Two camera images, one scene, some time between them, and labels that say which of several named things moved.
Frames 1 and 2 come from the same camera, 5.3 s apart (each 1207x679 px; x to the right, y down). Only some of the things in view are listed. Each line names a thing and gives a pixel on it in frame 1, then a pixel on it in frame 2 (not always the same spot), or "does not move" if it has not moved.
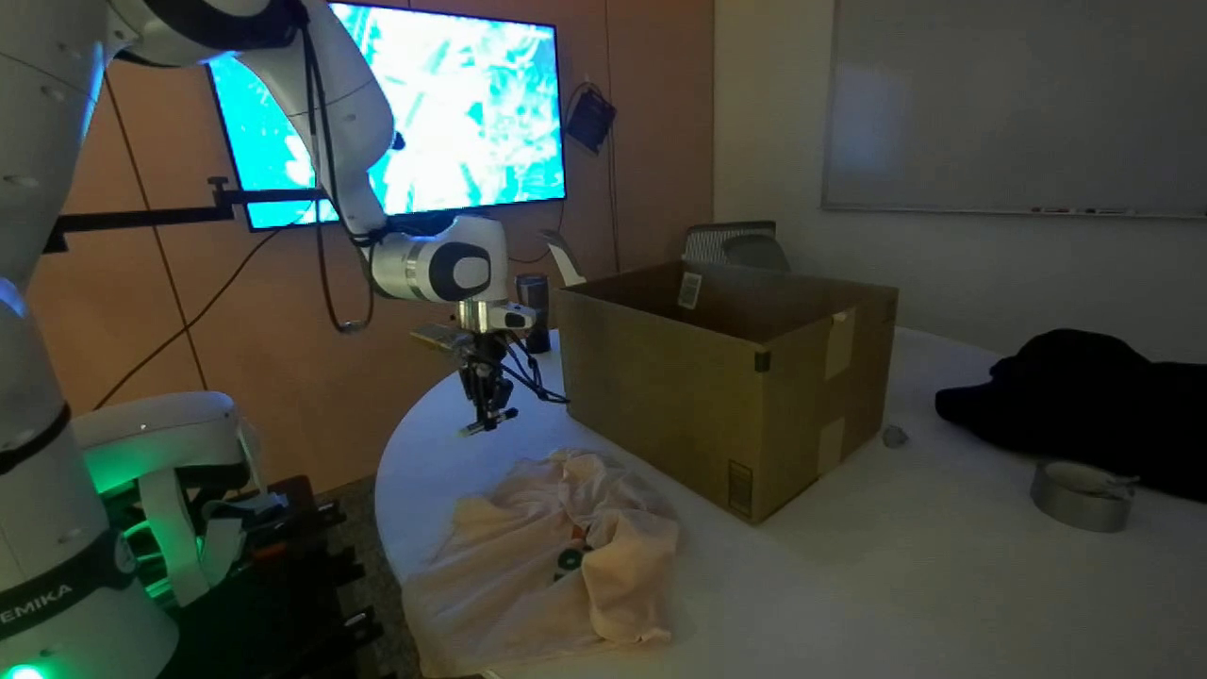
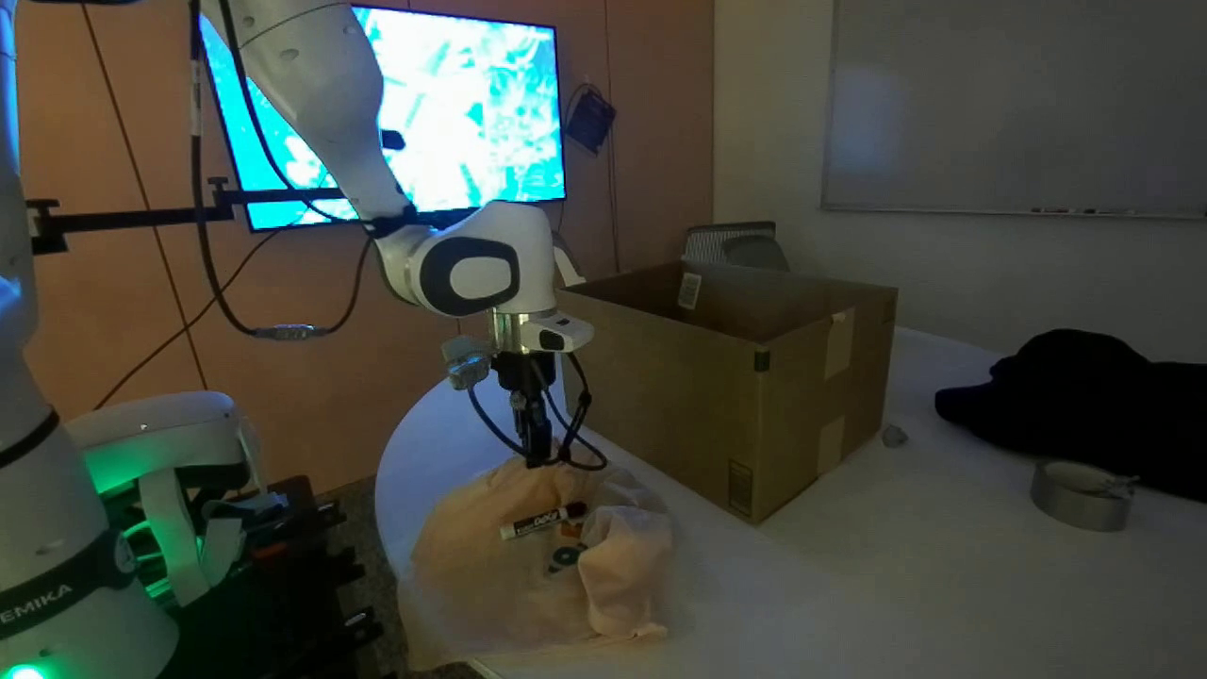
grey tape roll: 1081,496 does not move
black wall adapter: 591,114 does not move
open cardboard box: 753,387 does not move
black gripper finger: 484,406 → 531,435
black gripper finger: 499,396 → 539,437
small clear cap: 895,435 does not move
